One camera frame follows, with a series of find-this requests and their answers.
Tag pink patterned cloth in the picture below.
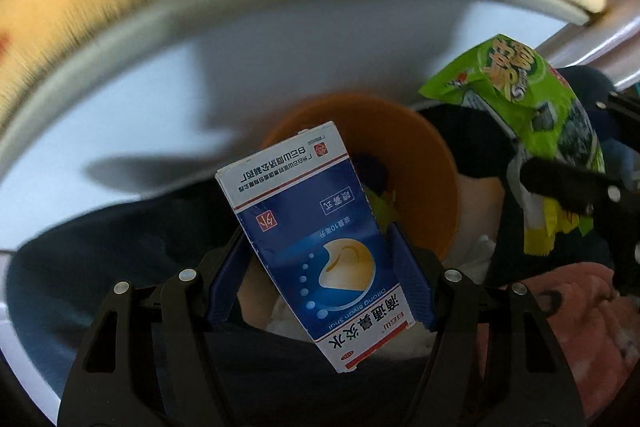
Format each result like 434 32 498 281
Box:
475 264 640 427

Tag green snack packet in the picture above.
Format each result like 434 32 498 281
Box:
419 33 607 255

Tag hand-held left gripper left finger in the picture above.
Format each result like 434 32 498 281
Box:
57 227 251 427

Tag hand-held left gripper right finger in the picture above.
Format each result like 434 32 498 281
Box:
387 222 586 427

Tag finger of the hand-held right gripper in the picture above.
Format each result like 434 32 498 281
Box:
520 157 640 220
597 91 640 122

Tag orange plastic bin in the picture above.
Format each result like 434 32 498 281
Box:
260 93 461 260

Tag blue white medicine box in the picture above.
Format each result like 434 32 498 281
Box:
215 121 416 375

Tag crumpled green white wrapper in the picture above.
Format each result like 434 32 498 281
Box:
364 187 398 233

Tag dark blue cloth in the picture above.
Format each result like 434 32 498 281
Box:
552 66 640 188

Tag person's dark trousers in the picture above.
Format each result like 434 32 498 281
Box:
7 104 618 427

